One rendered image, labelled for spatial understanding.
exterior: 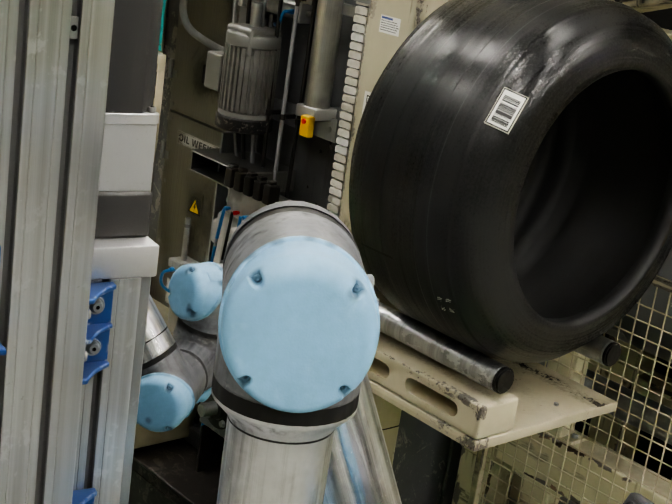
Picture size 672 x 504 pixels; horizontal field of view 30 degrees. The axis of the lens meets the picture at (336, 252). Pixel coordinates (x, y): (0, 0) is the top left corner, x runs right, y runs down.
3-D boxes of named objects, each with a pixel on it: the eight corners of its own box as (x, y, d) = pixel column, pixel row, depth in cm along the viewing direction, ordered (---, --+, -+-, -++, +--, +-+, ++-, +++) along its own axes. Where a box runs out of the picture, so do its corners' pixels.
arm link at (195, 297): (156, 308, 167) (174, 250, 165) (221, 307, 175) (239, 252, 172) (187, 336, 162) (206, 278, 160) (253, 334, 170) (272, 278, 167)
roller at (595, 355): (469, 272, 238) (479, 284, 241) (456, 292, 237) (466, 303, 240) (616, 338, 214) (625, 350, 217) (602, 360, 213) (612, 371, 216)
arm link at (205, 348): (140, 402, 165) (163, 329, 162) (164, 371, 176) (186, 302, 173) (195, 423, 165) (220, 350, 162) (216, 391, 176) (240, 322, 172)
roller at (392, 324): (367, 289, 221) (369, 311, 223) (348, 299, 219) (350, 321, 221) (515, 363, 197) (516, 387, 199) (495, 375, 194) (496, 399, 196)
